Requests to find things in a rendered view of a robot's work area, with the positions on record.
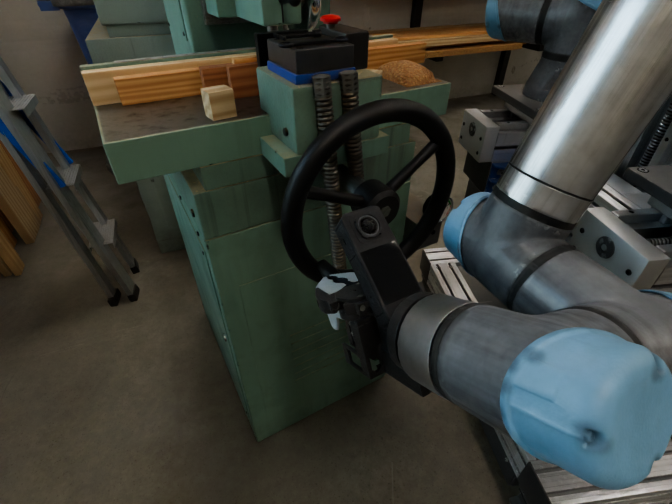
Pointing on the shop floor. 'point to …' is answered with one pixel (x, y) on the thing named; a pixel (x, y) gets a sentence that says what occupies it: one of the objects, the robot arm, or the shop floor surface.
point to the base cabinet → (274, 316)
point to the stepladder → (101, 234)
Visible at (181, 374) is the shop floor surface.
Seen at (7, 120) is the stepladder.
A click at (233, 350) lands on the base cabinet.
